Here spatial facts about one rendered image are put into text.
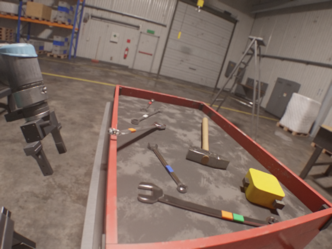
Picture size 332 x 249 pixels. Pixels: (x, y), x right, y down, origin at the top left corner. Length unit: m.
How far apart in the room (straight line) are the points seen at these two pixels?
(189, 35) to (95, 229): 10.98
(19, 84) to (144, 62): 10.05
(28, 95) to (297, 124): 6.82
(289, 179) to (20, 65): 0.75
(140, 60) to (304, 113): 8.38
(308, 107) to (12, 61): 6.86
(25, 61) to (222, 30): 11.86
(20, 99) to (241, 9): 13.03
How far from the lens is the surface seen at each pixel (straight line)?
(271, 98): 9.71
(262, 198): 0.40
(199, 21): 11.40
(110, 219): 0.22
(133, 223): 0.26
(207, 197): 0.35
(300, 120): 6.85
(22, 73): 0.52
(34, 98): 0.52
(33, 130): 0.51
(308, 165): 3.29
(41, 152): 0.52
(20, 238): 0.38
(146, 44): 10.42
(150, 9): 10.72
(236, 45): 12.81
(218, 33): 11.95
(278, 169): 0.56
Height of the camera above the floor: 1.12
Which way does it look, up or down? 20 degrees down
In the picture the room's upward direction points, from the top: 16 degrees clockwise
